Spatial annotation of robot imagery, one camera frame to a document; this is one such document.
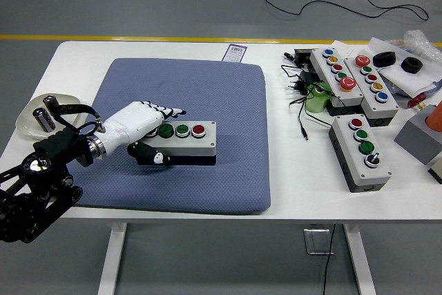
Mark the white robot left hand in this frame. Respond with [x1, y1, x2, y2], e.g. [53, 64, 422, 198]
[99, 100, 188, 167]

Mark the purple-edged label card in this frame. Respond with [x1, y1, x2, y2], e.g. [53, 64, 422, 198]
[222, 44, 248, 64]

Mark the translucent shallow dish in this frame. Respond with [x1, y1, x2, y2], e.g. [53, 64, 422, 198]
[15, 93, 84, 142]

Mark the black foam ring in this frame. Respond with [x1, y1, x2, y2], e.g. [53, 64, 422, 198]
[372, 52, 397, 68]
[400, 56, 423, 74]

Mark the orange cylinder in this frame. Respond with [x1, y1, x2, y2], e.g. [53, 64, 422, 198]
[425, 99, 442, 130]

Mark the red knob part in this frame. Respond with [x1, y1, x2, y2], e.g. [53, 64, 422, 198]
[406, 93, 429, 111]

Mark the grey four-button control box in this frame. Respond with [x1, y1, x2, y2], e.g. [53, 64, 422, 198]
[137, 120, 218, 166]
[327, 114, 393, 193]

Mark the grey block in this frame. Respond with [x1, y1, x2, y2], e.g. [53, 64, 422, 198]
[393, 104, 442, 166]

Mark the green tape roll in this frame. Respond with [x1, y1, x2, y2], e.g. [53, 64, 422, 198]
[305, 82, 332, 114]

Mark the white table leg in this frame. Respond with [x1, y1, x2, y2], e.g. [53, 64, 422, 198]
[97, 222, 128, 295]
[343, 222, 377, 295]

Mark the metal floor plate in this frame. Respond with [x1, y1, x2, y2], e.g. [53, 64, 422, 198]
[303, 227, 335, 256]

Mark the small black device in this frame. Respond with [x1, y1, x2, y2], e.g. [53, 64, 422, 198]
[283, 48, 314, 66]

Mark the dark cylindrical battery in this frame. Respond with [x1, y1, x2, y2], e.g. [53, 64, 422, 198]
[32, 108, 55, 133]
[42, 95, 62, 117]

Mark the white paper sheet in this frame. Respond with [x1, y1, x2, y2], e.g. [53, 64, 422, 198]
[331, 39, 372, 59]

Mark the black hanging cable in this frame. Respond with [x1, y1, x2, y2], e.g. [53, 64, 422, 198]
[323, 222, 338, 295]

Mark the clear bubble wrap bag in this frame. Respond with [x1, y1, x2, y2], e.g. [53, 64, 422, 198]
[402, 29, 442, 64]

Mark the small white box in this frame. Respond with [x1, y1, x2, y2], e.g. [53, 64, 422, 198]
[427, 151, 442, 184]

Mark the blue-grey textured mat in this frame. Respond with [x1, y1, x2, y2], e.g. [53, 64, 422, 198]
[68, 58, 272, 216]

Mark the white foam sheet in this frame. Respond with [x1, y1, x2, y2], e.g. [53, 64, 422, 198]
[365, 37, 442, 98]

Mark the black power adapter with cord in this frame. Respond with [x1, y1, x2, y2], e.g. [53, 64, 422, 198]
[280, 63, 346, 142]

